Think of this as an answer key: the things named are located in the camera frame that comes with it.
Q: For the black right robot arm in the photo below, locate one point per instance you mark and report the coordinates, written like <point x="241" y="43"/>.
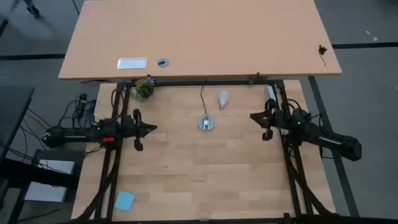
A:
<point x="326" y="138"/>

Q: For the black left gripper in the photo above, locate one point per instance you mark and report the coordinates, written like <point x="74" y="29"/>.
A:
<point x="130" y="127"/>

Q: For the white box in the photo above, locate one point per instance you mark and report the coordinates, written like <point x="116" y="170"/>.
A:
<point x="46" y="193"/>

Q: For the black aluminium table frame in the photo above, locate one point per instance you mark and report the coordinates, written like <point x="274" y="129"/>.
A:
<point x="217" y="83"/>

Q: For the black equipment stand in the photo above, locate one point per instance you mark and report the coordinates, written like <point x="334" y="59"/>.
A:
<point x="18" y="172"/>

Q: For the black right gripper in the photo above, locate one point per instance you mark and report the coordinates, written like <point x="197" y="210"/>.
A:
<point x="275" y="119"/>

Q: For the beige wooden desk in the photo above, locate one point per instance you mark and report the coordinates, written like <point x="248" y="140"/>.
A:
<point x="199" y="37"/>

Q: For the blue sticky note pad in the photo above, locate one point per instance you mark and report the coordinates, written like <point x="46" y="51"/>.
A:
<point x="125" y="201"/>

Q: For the small dark desk object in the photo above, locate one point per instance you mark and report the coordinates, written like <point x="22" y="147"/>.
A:
<point x="322" y="49"/>

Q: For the white plastic device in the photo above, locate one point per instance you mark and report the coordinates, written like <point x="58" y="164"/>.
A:
<point x="270" y="92"/>

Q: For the black desk clamp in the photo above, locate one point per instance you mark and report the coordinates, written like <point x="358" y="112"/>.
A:
<point x="254" y="77"/>

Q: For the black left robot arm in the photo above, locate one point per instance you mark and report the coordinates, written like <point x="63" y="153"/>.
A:
<point x="74" y="137"/>

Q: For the chrome lamp socket base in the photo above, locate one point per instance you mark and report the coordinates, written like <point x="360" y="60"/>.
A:
<point x="206" y="124"/>

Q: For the black side table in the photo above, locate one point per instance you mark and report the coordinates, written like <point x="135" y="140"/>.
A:
<point x="12" y="105"/>

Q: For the white lightbulb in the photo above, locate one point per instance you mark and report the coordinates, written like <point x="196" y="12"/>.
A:
<point x="224" y="99"/>

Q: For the black power strip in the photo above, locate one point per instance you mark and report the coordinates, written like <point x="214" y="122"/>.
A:
<point x="81" y="104"/>

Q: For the green potted plant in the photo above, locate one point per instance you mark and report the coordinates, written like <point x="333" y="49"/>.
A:
<point x="143" y="89"/>

